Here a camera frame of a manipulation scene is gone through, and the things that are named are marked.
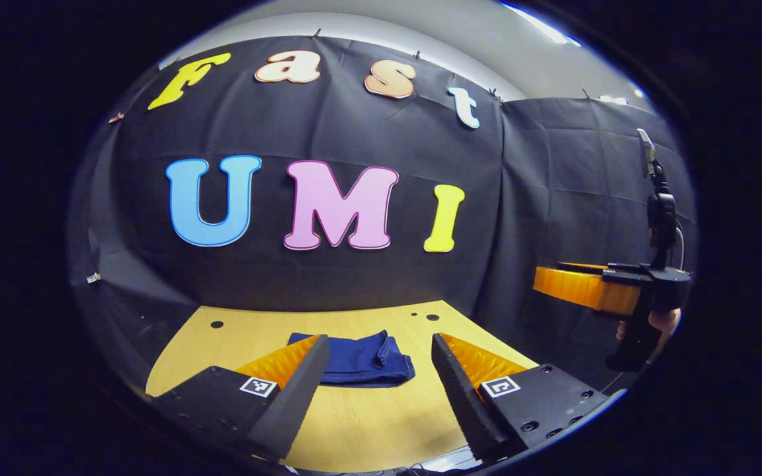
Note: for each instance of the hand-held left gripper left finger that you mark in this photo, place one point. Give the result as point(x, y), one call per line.
point(301, 396)

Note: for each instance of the blue denim jeans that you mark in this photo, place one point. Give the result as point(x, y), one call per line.
point(368, 360)

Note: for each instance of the black backdrop cloth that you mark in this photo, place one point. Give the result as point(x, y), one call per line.
point(354, 284)

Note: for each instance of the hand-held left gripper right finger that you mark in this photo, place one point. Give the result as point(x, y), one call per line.
point(460, 403)

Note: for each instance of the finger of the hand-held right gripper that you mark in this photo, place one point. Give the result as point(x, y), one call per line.
point(586, 289)

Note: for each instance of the ceiling light panel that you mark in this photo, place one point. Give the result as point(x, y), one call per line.
point(540, 23)

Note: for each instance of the small white cloth tag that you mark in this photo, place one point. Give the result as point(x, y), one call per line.
point(93, 277)

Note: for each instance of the row of cloth clips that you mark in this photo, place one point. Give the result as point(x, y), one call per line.
point(317, 33)

